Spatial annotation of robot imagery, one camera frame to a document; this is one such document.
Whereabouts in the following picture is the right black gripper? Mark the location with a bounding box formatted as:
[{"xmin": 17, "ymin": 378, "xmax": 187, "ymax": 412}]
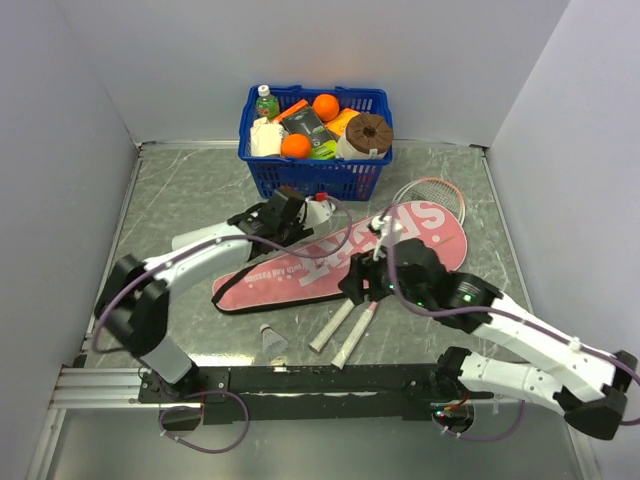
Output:
[{"xmin": 337, "ymin": 238, "xmax": 431, "ymax": 309}]

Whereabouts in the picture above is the pink racket cover bag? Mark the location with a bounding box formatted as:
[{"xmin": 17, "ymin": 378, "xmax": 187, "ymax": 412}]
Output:
[{"xmin": 212, "ymin": 201, "xmax": 468, "ymax": 315}]

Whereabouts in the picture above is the white shuttlecock front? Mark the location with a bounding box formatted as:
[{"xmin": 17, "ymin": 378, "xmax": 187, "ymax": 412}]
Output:
[{"xmin": 260, "ymin": 324, "xmax": 289, "ymax": 359}]

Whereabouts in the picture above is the white shuttlecock tube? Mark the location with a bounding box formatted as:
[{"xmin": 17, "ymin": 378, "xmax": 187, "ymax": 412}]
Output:
[{"xmin": 171, "ymin": 223, "xmax": 234, "ymax": 254}]

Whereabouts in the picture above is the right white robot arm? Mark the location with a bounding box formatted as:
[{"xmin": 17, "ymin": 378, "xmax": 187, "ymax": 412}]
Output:
[{"xmin": 338, "ymin": 239, "xmax": 639, "ymax": 440}]

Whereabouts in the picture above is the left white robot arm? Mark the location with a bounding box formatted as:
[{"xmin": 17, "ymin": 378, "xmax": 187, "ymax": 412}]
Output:
[{"xmin": 94, "ymin": 187, "xmax": 332, "ymax": 402}]

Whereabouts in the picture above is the orange fruit front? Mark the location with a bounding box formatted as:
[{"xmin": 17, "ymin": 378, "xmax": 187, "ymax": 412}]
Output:
[{"xmin": 280, "ymin": 133, "xmax": 312, "ymax": 159}]

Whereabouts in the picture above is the orange fruit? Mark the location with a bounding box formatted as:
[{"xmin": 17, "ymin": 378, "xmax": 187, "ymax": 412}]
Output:
[
  {"xmin": 280, "ymin": 133, "xmax": 312, "ymax": 159},
  {"xmin": 312, "ymin": 93, "xmax": 340, "ymax": 122}
]

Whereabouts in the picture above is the white crumpled paper bag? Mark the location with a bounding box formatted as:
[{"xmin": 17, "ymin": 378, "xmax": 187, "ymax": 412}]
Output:
[{"xmin": 250, "ymin": 117, "xmax": 288, "ymax": 157}]

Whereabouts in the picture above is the blue plastic basket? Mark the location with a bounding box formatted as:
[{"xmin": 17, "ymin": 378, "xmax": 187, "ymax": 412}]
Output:
[{"xmin": 238, "ymin": 85, "xmax": 393, "ymax": 201}]

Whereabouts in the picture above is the black green box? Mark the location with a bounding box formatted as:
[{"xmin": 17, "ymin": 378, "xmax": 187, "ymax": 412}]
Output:
[{"xmin": 281, "ymin": 106, "xmax": 337, "ymax": 160}]

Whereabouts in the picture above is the orange snack packet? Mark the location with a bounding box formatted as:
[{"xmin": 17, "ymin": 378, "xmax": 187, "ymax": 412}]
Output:
[{"xmin": 325, "ymin": 108, "xmax": 359, "ymax": 140}]

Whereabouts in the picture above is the green drink bottle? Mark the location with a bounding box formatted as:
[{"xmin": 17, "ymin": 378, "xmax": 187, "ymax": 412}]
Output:
[{"xmin": 255, "ymin": 84, "xmax": 280, "ymax": 121}]

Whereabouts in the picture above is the orange carton box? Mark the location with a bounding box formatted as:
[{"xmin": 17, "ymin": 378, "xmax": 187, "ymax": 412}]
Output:
[{"xmin": 271, "ymin": 99, "xmax": 309, "ymax": 124}]

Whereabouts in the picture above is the orange fruit rear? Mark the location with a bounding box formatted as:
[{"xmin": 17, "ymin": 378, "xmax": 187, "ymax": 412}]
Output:
[{"xmin": 312, "ymin": 93, "xmax": 340, "ymax": 122}]

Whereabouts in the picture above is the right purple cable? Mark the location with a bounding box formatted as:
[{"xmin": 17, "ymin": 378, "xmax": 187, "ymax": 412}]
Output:
[{"xmin": 369, "ymin": 202, "xmax": 640, "ymax": 444}]

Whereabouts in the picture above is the purple cable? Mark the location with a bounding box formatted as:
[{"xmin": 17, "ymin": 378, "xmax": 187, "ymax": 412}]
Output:
[
  {"xmin": 89, "ymin": 194, "xmax": 354, "ymax": 356},
  {"xmin": 369, "ymin": 202, "xmax": 640, "ymax": 444}
]

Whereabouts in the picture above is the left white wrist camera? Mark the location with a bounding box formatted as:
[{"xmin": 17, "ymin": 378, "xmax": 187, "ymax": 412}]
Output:
[{"xmin": 303, "ymin": 192, "xmax": 334, "ymax": 228}]

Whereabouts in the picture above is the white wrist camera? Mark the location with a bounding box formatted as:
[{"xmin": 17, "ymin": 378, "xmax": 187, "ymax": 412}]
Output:
[
  {"xmin": 370, "ymin": 214, "xmax": 403, "ymax": 261},
  {"xmin": 303, "ymin": 192, "xmax": 334, "ymax": 228}
]

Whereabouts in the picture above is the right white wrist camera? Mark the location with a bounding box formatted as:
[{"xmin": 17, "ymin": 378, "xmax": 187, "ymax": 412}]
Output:
[{"xmin": 370, "ymin": 214, "xmax": 403, "ymax": 261}]

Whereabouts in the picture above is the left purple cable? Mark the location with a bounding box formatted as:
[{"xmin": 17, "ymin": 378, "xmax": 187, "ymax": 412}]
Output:
[{"xmin": 89, "ymin": 194, "xmax": 354, "ymax": 356}]

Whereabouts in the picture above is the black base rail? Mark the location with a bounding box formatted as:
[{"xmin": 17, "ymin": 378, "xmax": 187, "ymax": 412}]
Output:
[{"xmin": 138, "ymin": 363, "xmax": 492, "ymax": 425}]

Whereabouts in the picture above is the aluminium mounting rail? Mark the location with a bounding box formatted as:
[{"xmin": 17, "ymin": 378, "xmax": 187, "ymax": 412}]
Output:
[{"xmin": 49, "ymin": 368, "xmax": 142, "ymax": 410}]

